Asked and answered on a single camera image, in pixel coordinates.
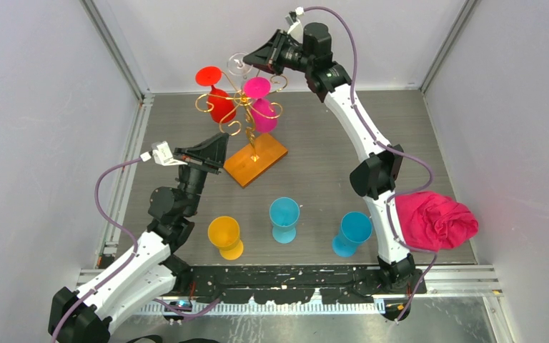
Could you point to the red plastic wine glass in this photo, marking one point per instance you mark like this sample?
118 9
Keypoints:
219 105

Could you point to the blue wine glass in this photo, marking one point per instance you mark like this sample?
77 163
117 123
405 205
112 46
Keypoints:
284 214
355 229

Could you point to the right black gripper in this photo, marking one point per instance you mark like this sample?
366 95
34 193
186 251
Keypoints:
267 56

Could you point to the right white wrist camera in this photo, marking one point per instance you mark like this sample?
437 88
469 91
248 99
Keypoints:
295 28

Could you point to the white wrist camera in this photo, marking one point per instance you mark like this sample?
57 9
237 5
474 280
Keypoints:
162 155
295 28

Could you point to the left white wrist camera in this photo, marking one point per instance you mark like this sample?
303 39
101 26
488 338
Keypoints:
162 155

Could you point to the blue wine glass centre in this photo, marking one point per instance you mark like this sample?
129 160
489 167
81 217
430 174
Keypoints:
284 214

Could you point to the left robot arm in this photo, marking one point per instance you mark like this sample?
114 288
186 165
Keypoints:
150 268

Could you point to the pink plastic wine glass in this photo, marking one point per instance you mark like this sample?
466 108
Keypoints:
261 109

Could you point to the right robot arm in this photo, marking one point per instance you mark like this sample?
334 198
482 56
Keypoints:
375 176

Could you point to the clear wine glass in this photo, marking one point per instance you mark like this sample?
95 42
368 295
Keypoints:
239 71

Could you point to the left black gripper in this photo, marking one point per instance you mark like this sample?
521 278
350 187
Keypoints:
212 151

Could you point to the pink crumpled cloth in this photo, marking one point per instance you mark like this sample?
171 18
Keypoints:
432 221

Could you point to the yellow plastic wine glass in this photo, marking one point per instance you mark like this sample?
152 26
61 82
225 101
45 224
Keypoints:
224 234

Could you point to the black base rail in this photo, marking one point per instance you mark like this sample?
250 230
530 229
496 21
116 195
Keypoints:
289 284

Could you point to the gold wire glass rack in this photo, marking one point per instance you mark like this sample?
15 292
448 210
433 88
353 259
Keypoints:
263 150

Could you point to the blue wine glass right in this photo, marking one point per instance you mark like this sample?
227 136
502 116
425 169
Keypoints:
355 229

